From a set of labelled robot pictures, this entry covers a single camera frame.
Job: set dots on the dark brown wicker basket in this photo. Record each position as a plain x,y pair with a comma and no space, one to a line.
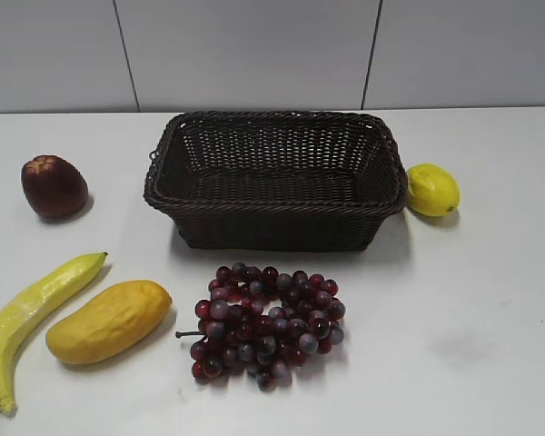
277,180

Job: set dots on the yellow lemon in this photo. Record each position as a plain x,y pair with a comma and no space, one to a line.
432,191

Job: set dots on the dark red apple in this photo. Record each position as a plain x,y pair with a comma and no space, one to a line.
53,187

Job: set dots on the yellow banana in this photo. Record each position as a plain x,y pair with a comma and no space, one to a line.
20,317

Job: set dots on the red purple grape bunch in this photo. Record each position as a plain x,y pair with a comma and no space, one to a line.
268,324

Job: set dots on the yellow mango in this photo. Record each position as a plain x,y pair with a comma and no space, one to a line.
110,323

